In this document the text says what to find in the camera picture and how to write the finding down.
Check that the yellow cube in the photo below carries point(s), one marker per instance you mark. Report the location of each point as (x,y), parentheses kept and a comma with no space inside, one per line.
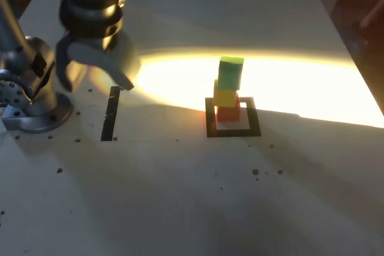
(223,97)

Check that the black tape strip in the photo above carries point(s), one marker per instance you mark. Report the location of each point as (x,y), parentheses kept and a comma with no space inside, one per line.
(109,118)

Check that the red cube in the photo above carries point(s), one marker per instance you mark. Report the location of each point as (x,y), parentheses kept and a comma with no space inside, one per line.
(229,114)

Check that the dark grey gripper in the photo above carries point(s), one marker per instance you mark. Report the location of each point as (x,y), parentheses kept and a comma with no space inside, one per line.
(99,40)

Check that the green cube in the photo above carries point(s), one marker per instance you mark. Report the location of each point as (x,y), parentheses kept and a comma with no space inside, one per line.
(230,73)

